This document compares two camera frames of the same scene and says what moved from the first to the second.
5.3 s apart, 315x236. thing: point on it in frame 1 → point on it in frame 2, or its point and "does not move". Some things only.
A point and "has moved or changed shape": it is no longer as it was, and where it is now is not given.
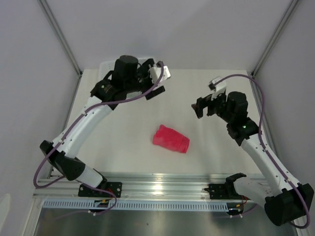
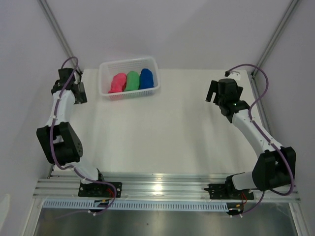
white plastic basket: [107, 66] has moved or changed shape
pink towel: [168, 137] has moved or changed shape
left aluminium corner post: [46, 8] does not move
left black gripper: [145, 71] → [81, 97]
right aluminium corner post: [289, 11] does not move
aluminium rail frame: [155, 187] does not move
